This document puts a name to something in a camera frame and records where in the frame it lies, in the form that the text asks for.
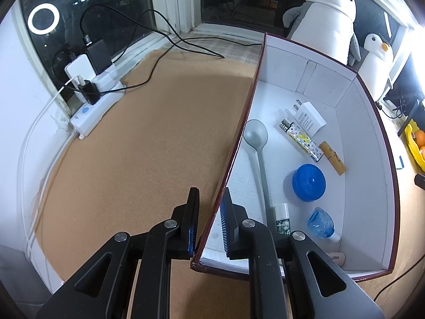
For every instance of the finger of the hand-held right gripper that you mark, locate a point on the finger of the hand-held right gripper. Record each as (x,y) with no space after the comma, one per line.
(420,181)

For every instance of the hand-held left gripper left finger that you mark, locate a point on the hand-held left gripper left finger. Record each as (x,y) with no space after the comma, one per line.
(192,229)

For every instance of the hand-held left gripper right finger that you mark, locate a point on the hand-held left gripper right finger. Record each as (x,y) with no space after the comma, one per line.
(225,229)

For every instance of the red cardboard box white inside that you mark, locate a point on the red cardboard box white inside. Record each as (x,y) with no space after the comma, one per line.
(365,189)

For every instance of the white tube bottle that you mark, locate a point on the white tube bottle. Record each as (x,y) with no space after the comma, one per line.
(283,221)

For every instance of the wooden clothespin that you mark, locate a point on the wooden clothespin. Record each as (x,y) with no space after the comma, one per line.
(333,158)

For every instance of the small blue clear bottle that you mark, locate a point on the small blue clear bottle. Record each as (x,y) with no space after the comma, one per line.
(320,224)

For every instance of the round blue lid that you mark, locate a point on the round blue lid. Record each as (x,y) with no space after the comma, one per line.
(308,182)

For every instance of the grey plastic spoon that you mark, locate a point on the grey plastic spoon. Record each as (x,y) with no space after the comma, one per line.
(255,136)

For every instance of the patterned white lighter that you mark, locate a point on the patterned white lighter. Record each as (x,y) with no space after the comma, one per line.
(300,139)

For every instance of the white plug charger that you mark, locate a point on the white plug charger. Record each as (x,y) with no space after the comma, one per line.
(308,118)

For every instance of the blue flat case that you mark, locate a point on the blue flat case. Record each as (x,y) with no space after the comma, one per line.
(400,162)

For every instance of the yellow fruit bowl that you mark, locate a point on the yellow fruit bowl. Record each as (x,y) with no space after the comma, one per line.
(411,143)

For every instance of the small penguin plush toy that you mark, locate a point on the small penguin plush toy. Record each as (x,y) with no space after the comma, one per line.
(375,69)

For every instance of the white power strip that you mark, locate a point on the white power strip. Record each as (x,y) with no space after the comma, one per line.
(96,109)

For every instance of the black plug adapter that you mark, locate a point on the black plug adapter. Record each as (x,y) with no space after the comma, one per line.
(89,92)

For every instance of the white checked mat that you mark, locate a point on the white checked mat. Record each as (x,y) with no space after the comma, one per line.
(199,46)

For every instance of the large penguin plush toy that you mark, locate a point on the large penguin plush toy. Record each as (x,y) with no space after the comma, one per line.
(327,23)

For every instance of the white flat power adapter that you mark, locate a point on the white flat power adapter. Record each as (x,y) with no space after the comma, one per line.
(79,68)

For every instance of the white window frame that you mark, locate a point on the white window frame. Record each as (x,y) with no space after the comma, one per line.
(172,0)

